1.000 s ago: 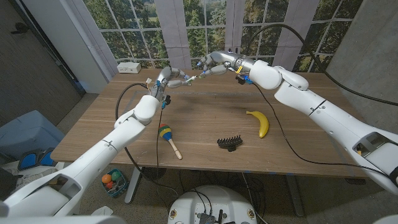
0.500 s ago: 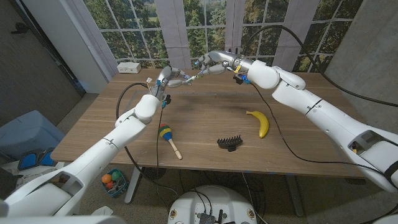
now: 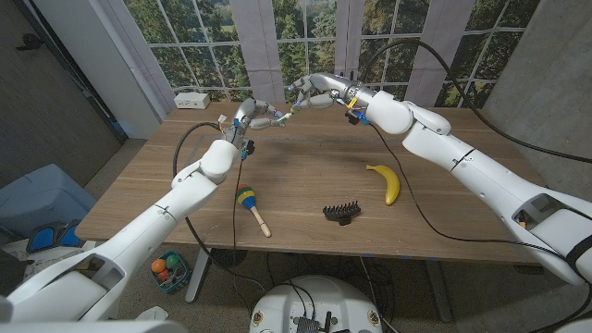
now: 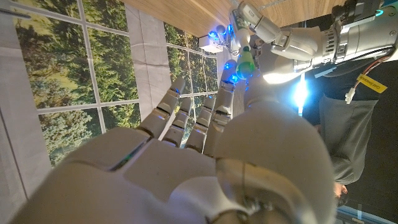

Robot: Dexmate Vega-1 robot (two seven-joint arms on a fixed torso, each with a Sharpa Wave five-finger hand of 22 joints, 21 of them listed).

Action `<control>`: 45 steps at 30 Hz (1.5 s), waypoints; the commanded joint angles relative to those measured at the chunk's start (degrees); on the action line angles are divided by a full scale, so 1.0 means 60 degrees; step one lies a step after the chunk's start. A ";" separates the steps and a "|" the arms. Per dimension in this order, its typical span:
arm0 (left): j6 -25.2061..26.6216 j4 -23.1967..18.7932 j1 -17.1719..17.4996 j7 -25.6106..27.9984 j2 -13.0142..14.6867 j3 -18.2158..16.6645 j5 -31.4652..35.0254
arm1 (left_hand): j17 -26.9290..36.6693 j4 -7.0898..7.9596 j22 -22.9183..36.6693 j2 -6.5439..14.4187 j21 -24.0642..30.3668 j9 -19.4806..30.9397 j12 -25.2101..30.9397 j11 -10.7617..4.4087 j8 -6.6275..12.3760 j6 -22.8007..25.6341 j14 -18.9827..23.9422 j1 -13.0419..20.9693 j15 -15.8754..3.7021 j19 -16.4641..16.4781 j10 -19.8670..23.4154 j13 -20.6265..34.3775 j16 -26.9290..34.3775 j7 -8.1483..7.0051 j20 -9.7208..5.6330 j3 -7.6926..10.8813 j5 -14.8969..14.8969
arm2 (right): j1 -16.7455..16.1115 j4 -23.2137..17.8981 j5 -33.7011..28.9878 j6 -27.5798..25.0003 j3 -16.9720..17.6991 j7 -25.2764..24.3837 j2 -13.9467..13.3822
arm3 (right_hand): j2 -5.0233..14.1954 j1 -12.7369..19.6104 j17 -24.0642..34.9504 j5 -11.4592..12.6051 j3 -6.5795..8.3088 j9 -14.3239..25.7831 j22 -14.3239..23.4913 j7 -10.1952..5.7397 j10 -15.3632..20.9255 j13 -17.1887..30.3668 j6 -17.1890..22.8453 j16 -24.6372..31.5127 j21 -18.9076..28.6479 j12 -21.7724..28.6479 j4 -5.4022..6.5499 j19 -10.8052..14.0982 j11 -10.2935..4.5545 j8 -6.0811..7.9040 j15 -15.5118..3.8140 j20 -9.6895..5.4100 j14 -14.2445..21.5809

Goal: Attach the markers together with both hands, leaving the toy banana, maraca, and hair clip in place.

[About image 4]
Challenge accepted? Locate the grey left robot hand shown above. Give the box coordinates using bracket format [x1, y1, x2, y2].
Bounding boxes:
[206, 1, 326, 85]

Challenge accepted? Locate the green marker cap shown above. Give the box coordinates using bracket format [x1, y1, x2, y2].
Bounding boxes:
[235, 51, 256, 80]

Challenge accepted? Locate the printed window backdrop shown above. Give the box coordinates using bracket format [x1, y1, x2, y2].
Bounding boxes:
[0, 0, 237, 200]

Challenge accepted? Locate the person in dark clothes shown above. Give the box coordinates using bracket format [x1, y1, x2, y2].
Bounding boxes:
[303, 58, 398, 208]

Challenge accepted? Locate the yellow tagged wire connector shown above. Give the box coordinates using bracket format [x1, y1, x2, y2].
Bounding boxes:
[344, 55, 389, 105]

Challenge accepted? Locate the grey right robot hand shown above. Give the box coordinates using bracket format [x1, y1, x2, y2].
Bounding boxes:
[9, 58, 338, 224]

